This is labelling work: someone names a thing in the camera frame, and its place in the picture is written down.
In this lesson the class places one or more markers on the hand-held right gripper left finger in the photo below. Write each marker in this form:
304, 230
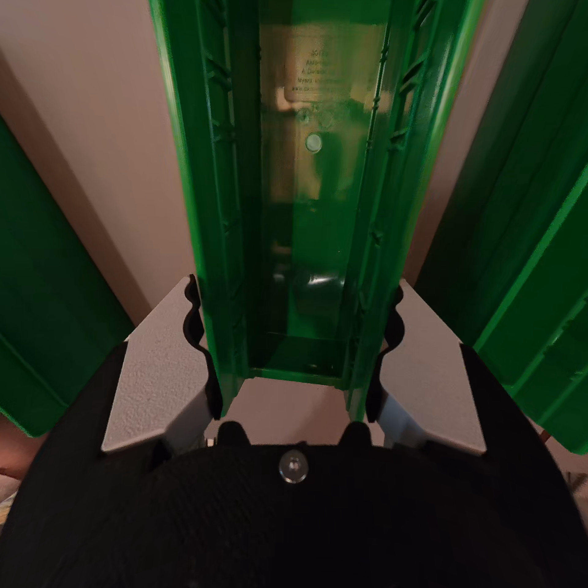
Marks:
156, 367

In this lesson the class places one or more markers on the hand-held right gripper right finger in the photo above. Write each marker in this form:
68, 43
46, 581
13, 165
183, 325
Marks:
432, 376

